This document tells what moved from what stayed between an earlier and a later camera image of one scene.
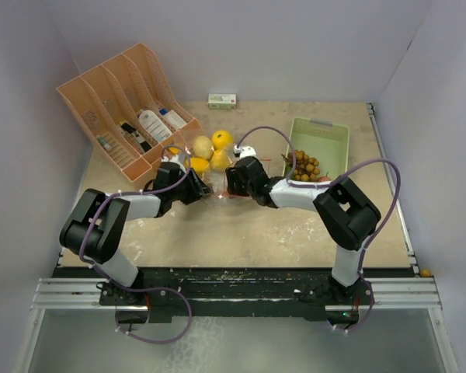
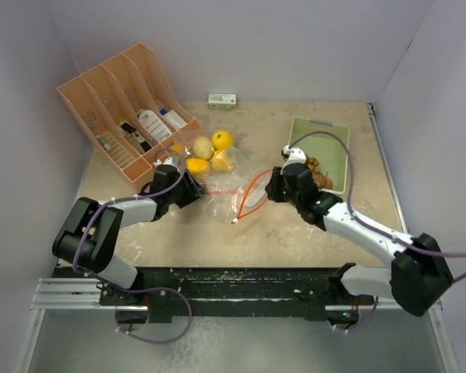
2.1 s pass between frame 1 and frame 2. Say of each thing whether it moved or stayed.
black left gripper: stayed
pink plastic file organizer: stayed
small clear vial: stayed
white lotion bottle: stayed
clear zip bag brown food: moved
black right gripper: moved
